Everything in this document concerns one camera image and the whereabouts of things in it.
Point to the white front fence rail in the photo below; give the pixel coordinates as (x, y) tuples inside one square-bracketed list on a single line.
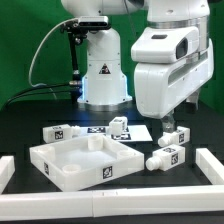
[(101, 203)]

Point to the white left fence rail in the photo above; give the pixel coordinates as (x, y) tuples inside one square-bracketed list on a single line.
[(7, 169)]

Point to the white right fence rail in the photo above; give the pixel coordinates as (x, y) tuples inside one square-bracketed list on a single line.
[(211, 167)]

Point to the camera on black stand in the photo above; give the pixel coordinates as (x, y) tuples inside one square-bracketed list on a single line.
[(77, 30)]

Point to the white paper marker sheet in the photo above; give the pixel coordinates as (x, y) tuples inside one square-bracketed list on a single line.
[(133, 133)]

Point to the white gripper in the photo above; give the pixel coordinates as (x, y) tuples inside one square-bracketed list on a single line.
[(160, 88)]

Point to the white fence rail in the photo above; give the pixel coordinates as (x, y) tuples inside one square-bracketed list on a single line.
[(7, 169), (101, 203), (211, 167)]

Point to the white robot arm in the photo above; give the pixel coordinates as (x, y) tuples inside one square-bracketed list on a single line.
[(104, 84)]

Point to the white square tabletop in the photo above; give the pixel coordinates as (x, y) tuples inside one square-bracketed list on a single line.
[(83, 162)]

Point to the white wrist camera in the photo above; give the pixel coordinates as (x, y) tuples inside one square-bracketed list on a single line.
[(165, 46)]

